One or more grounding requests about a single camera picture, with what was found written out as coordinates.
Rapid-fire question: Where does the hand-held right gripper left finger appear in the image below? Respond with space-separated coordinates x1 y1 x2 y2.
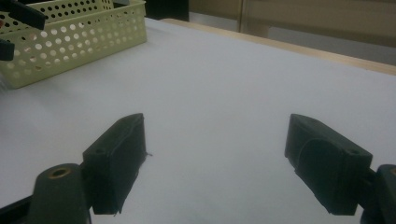
82 112 148 216

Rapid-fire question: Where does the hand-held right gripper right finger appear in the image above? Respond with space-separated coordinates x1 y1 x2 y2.
284 113 374 217

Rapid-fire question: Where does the light green perforated plastic basket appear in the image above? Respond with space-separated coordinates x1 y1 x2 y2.
0 0 148 91

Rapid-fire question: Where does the white table cover board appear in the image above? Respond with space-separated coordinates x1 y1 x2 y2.
0 18 396 224

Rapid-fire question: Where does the beige wooden shelf unit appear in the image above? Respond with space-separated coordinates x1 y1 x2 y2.
189 0 396 49

